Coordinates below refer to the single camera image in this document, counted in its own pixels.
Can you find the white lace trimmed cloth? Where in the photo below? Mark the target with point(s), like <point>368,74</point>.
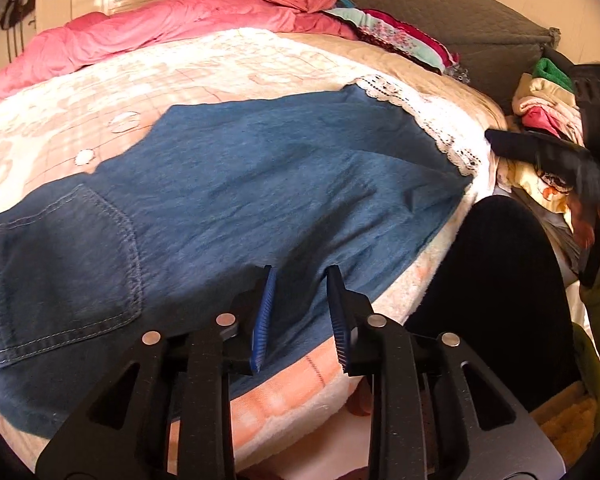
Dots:
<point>445,130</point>

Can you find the person's black trouser leg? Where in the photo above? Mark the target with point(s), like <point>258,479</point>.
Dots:
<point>500,300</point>

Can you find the black striped hanging bag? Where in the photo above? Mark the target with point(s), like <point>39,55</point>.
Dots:
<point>17,5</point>

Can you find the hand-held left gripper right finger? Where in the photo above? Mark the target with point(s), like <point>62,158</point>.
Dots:
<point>337,326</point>

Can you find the pink folded cloth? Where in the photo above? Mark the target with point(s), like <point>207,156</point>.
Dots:
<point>547,120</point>

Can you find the grey quilted headboard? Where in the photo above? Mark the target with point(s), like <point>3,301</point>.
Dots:
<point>455,25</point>

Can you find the beige bed sheet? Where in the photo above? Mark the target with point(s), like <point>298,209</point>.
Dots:
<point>380,67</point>

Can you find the cream folded cloth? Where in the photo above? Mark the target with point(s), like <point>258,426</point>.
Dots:
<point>540,95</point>

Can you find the blue denim pants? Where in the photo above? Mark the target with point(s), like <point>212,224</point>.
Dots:
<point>255,175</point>

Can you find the green towel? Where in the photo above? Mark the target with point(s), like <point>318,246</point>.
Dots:
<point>555,75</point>

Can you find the yellow cartoon printed cloth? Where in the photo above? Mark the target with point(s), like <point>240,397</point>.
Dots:
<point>535,187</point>

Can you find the dark red floral cloth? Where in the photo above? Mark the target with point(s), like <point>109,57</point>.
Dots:
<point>405,35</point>

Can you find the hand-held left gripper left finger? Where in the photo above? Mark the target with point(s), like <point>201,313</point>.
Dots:
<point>262,321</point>

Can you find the pink duvet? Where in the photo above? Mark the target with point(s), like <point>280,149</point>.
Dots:
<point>155,30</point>

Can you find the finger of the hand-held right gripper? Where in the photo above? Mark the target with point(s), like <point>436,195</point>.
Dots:
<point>535,147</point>

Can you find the teal floral cloth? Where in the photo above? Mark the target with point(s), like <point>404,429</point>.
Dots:
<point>380,27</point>

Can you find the person's right hand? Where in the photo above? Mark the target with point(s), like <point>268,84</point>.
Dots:
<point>587,220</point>

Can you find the white and orange patterned blanket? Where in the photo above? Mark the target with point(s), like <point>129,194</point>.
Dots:
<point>180,75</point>

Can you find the grey cloth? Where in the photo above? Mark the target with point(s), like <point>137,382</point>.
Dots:
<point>562,235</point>

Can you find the yellow fluffy cloth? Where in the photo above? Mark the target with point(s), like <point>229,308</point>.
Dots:
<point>570,420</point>

